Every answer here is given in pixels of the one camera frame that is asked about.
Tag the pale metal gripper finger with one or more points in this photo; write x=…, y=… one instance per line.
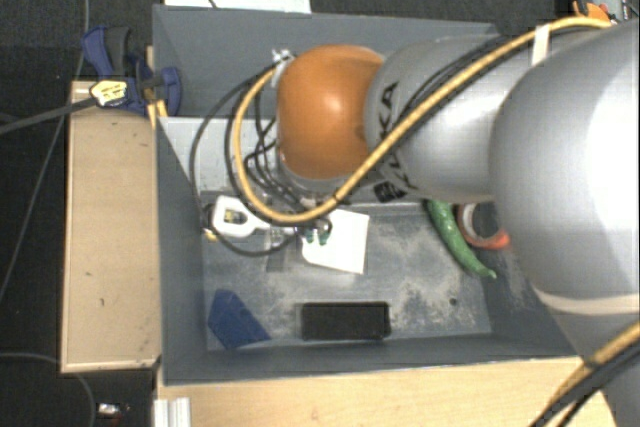
x=280, y=245

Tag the black flat block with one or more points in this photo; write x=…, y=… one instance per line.
x=345, y=321

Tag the blue block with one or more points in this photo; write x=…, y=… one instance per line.
x=235, y=322

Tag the green toy chili pepper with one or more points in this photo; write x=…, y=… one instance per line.
x=457, y=240

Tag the white paper card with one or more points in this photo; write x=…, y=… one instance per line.
x=345, y=245

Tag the pale wood flat board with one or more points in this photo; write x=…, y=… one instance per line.
x=112, y=225

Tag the grey metal bin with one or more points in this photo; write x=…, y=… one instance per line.
x=210, y=65

